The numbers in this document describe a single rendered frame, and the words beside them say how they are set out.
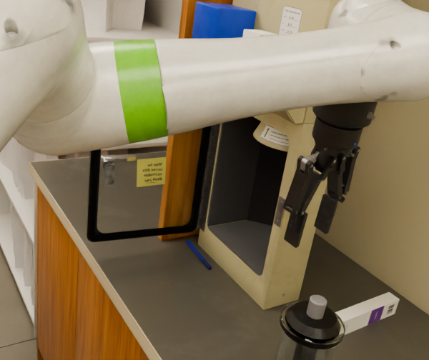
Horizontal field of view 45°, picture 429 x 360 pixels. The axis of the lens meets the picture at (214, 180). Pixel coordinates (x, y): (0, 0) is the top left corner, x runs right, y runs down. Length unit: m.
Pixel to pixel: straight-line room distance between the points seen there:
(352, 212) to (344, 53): 1.03
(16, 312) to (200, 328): 1.67
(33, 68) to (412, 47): 0.41
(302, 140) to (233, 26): 0.29
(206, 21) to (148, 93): 0.64
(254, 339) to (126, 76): 0.78
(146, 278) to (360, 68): 0.87
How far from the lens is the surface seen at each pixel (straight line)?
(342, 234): 1.65
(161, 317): 1.22
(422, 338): 1.38
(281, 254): 1.22
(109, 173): 1.27
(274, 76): 0.59
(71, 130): 0.56
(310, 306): 0.88
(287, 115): 1.05
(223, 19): 1.15
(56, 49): 0.44
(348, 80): 0.62
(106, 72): 0.56
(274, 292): 1.28
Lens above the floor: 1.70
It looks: 23 degrees down
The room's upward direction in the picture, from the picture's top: 9 degrees clockwise
